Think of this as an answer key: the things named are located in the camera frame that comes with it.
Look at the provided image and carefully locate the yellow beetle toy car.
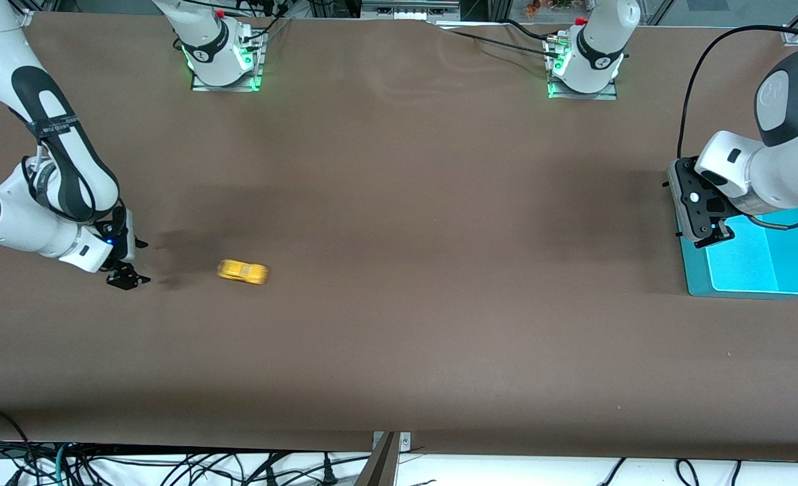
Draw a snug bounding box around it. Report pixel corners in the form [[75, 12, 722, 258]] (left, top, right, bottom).
[[217, 259, 269, 286]]

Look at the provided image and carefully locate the cyan plastic bin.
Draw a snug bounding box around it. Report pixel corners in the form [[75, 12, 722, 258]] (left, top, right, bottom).
[[676, 206, 798, 299]]

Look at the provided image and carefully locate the grey metal beam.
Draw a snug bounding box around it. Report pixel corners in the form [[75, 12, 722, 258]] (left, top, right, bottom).
[[353, 432, 400, 486]]

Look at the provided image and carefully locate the grey device with ports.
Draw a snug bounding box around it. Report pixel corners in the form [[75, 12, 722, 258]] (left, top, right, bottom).
[[362, 0, 460, 20]]

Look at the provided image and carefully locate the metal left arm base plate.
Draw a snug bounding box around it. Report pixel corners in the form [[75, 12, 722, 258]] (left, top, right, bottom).
[[546, 34, 619, 101]]

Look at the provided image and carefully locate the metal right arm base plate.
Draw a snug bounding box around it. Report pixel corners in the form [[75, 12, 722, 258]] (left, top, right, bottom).
[[191, 27, 263, 92]]

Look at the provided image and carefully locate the black looping floor cable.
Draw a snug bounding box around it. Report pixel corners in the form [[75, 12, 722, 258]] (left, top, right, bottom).
[[0, 407, 35, 486]]

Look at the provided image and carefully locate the black floor cable tangle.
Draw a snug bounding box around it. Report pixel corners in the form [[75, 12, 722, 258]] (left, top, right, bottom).
[[34, 445, 373, 486]]

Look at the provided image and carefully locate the short black cable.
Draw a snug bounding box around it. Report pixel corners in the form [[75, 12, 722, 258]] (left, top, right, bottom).
[[504, 19, 558, 41]]

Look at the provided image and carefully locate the black base cable bundle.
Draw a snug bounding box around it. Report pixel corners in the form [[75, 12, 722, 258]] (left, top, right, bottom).
[[237, 0, 292, 48]]

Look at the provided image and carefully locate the long black cable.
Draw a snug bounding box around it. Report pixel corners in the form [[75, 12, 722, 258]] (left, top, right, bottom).
[[448, 30, 562, 60]]

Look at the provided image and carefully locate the metal table edge bracket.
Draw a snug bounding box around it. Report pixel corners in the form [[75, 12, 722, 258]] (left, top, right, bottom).
[[372, 431, 412, 452]]

